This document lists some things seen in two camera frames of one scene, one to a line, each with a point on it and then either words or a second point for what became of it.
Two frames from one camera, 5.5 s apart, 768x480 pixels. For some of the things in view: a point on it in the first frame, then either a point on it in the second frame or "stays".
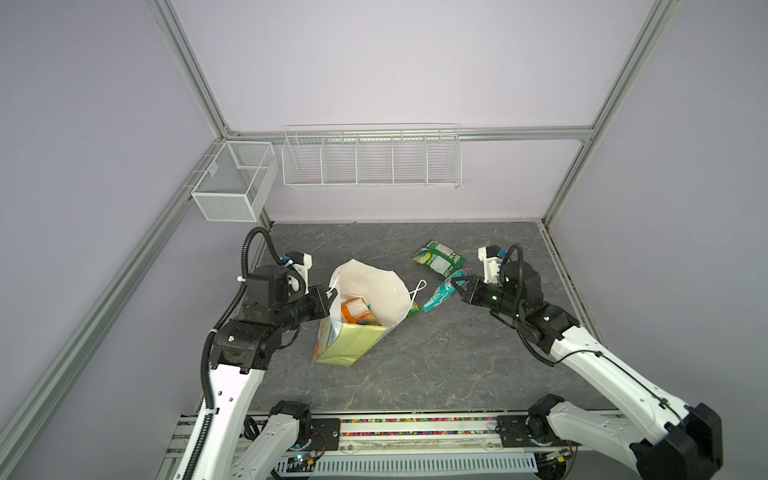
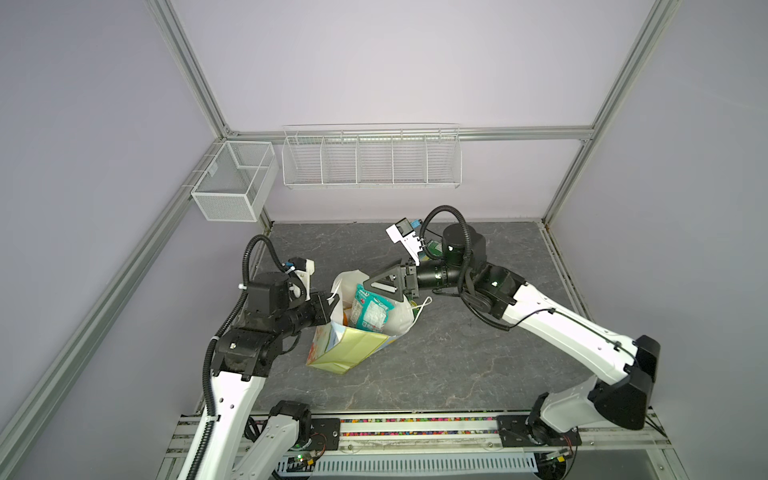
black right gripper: [467, 293] -> [405, 272]
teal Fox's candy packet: [445, 291] -> [369, 310]
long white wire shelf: [371, 156] stays
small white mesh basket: [235, 183] stays
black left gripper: [321, 305] stays
